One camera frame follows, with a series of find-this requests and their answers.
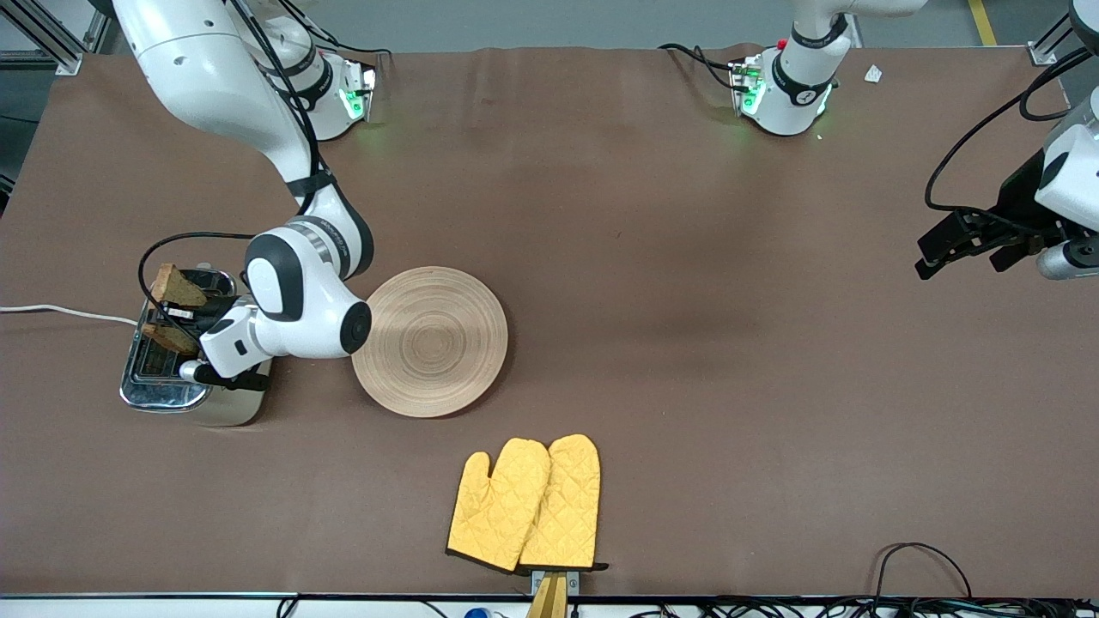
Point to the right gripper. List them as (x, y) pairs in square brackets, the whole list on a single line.
[(212, 312)]

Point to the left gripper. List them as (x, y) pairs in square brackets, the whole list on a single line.
[(1018, 204)]

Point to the brown bread slice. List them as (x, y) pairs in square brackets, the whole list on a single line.
[(176, 287)]

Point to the round wooden plate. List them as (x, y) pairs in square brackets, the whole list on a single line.
[(438, 343)]

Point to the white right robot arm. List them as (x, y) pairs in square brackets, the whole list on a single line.
[(300, 300)]

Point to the beige chrome two-slot toaster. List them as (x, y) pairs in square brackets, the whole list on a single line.
[(163, 390)]

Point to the small white paper scrap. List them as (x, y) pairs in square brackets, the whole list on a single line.
[(873, 74)]

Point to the brown table mat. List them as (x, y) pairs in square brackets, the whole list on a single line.
[(687, 300)]

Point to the yellow quilted oven mitt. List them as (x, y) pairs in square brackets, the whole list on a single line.
[(567, 506), (494, 515)]

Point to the aluminium frame profile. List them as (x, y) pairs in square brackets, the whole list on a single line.
[(51, 43), (1041, 51)]

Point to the small metal bracket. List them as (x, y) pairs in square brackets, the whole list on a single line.
[(573, 584)]

